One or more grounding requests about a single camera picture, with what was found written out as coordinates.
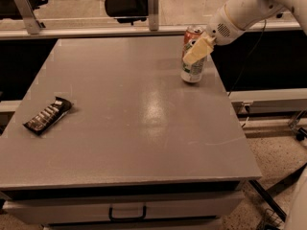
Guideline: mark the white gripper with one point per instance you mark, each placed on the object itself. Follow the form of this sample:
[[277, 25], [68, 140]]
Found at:
[[224, 28]]

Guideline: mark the white green 7up can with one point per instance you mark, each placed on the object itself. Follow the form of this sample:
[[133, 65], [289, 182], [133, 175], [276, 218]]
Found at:
[[191, 73]]

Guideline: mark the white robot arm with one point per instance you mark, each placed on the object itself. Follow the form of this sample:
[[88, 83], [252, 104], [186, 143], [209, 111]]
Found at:
[[254, 11]]

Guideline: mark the red coke can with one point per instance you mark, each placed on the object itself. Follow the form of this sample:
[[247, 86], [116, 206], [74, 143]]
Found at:
[[192, 33]]

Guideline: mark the black office chair centre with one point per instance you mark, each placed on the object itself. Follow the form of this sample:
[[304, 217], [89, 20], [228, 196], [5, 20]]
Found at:
[[127, 11]]

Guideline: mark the black snack bar wrapper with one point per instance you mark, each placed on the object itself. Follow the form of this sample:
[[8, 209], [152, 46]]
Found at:
[[48, 116]]

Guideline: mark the centre metal glass bracket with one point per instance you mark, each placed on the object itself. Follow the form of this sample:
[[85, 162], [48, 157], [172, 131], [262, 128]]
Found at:
[[153, 10]]

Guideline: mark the metal glass bracket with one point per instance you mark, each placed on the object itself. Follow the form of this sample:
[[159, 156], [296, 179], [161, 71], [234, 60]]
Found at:
[[32, 25], [153, 10]]

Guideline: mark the white drawer with black handle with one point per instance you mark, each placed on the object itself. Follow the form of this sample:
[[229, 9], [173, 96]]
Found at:
[[124, 207]]

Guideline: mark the left metal glass bracket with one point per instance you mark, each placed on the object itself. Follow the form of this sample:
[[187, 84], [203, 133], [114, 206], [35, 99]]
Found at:
[[32, 25]]

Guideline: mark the black wire basket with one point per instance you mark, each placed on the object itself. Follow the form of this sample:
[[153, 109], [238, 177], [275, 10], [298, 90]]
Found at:
[[270, 221]]

